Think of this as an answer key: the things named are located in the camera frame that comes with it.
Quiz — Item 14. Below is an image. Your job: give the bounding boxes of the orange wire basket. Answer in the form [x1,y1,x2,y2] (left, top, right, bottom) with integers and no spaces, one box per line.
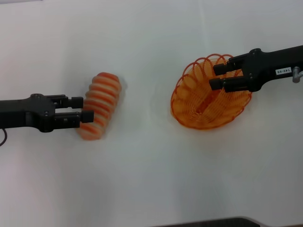
[169,53,253,130]

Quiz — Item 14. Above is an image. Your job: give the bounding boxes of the thin black cable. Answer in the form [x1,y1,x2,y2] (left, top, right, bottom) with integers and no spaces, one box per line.
[0,128,8,148]

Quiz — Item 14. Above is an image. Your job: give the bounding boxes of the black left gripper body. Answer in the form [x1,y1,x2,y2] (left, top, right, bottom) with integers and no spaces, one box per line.
[0,93,57,133]

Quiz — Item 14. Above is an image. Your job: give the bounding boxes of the dark robot torso edge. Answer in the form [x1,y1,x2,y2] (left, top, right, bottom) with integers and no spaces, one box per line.
[151,216,268,227]

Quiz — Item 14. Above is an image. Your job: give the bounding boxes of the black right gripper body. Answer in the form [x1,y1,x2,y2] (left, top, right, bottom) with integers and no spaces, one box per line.
[241,44,303,93]

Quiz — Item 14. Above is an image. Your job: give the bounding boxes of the orange striped bread loaf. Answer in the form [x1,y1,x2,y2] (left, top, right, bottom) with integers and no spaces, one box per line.
[77,71,123,141]

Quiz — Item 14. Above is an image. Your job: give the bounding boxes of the silver cable connector plug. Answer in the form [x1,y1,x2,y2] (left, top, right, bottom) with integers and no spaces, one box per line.
[292,66,303,84]

